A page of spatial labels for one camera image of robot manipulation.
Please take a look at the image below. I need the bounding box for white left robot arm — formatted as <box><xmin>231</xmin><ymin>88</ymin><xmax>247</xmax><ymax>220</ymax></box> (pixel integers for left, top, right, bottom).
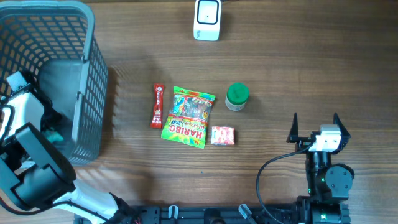
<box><xmin>1</xmin><ymin>71</ymin><xmax>140</xmax><ymax>223</ymax></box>

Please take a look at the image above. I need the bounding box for grey plastic shopping basket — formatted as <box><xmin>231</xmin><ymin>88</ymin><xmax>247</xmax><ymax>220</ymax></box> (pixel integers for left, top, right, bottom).
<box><xmin>1</xmin><ymin>1</ymin><xmax>108</xmax><ymax>166</ymax></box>

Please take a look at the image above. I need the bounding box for green-lid white jar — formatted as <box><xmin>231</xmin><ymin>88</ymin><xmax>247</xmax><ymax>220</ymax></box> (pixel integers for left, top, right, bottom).
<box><xmin>225</xmin><ymin>83</ymin><xmax>249</xmax><ymax>111</ymax></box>

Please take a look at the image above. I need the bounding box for red coffee stick sachet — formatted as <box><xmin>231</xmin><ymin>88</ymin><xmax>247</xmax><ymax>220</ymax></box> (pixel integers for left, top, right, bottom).
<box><xmin>150</xmin><ymin>83</ymin><xmax>165</xmax><ymax>129</ymax></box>

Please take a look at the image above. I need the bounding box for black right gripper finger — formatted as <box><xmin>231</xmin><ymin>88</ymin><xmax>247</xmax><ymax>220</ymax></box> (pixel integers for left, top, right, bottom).
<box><xmin>333</xmin><ymin>113</ymin><xmax>351</xmax><ymax>140</ymax></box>
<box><xmin>286</xmin><ymin>113</ymin><xmax>299</xmax><ymax>143</ymax></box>

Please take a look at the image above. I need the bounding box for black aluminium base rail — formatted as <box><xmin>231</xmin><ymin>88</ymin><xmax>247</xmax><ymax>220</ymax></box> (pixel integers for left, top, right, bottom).
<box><xmin>73</xmin><ymin>204</ymin><xmax>351</xmax><ymax>224</ymax></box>

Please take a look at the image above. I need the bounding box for Haribo gummy candy bag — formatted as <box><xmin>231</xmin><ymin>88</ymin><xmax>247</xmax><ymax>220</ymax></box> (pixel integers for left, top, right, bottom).
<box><xmin>161</xmin><ymin>86</ymin><xmax>216</xmax><ymax>149</ymax></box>

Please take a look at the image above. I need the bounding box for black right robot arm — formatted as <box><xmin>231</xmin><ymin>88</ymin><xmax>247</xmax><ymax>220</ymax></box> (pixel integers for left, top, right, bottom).
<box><xmin>287</xmin><ymin>114</ymin><xmax>354</xmax><ymax>224</ymax></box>

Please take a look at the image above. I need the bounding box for teal tissue pack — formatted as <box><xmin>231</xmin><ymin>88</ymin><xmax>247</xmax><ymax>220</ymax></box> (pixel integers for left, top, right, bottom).
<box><xmin>42</xmin><ymin>129</ymin><xmax>64</xmax><ymax>143</ymax></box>

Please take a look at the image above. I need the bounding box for red small candy pack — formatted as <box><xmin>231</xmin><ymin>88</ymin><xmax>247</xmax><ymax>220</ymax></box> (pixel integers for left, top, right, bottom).
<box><xmin>211</xmin><ymin>126</ymin><xmax>235</xmax><ymax>146</ymax></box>

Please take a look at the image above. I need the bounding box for white barcode scanner box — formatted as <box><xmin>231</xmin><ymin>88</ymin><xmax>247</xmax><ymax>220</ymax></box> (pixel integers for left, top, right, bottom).
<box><xmin>193</xmin><ymin>0</ymin><xmax>222</xmax><ymax>41</ymax></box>

